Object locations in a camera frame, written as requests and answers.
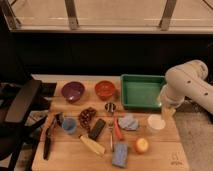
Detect orange red bowl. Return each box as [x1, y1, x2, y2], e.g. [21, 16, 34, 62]
[95, 80, 116, 100]

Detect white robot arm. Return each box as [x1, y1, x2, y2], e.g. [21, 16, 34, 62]
[159, 60, 213, 122]

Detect green plastic tray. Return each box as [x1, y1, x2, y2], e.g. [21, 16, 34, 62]
[121, 74, 165, 110]

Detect grey blue cloth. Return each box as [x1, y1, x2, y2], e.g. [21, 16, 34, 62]
[118, 115, 139, 131]

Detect orange apple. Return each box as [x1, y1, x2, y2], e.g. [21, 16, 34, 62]
[134, 138, 149, 154]

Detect orange carrot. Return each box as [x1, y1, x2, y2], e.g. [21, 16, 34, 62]
[114, 117, 124, 140]

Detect small metal cup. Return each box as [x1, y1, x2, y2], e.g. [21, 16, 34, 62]
[105, 102, 116, 115]

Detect metal fork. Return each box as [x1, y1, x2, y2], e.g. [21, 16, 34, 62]
[108, 122, 114, 152]

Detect blue sponge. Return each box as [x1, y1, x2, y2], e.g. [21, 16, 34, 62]
[112, 143, 128, 168]

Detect black rectangular block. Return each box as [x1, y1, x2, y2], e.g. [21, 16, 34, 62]
[88, 119, 106, 140]

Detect bunch of dark grapes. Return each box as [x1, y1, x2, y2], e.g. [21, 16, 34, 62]
[78, 107, 97, 132]

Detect wooden cutting board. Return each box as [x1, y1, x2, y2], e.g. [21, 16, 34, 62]
[32, 79, 189, 171]

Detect purple bowl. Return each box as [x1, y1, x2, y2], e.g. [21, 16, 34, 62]
[61, 81, 85, 103]

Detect blue plastic cup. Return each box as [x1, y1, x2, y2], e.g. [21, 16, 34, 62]
[62, 118, 77, 134]

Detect black tongs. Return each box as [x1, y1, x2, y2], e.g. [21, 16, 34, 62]
[43, 113, 63, 160]

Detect black office chair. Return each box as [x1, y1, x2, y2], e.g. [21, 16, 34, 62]
[0, 79, 56, 171]

